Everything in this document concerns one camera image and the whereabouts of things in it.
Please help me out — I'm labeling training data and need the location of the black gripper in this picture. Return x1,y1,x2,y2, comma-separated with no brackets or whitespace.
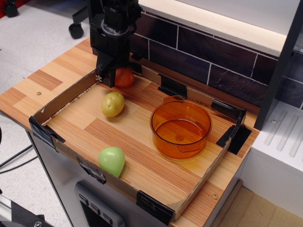
90,14,136,87

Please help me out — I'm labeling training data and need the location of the white toy sink drainboard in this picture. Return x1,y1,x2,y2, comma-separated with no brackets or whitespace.
252,102,303,171

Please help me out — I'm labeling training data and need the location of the black clamp with screw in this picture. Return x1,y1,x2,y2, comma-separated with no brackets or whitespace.
0,191,52,227

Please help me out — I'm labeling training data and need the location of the yellow toy potato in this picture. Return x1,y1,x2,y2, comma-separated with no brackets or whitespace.
101,91,125,117

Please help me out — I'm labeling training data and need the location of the black office chair base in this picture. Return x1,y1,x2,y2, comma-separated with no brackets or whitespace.
68,6,88,39

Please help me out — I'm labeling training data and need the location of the grey control panel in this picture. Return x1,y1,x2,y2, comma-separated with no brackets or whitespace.
74,183,126,227

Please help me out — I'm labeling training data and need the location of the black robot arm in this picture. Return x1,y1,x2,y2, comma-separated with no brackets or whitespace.
87,0,142,87

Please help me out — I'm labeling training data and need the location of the orange transparent plastic pot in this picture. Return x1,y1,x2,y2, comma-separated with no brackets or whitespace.
150,96,212,159

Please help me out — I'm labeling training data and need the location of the orange toy carrot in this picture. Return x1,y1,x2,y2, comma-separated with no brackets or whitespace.
115,67,134,87

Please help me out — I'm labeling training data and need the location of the dark grey vertical post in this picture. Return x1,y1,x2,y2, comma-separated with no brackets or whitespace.
254,1,303,130

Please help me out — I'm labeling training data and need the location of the black floor cable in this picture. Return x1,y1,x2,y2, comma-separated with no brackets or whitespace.
0,144,38,175

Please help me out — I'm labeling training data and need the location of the green toy pear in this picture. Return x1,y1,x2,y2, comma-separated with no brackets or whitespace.
98,147,125,178

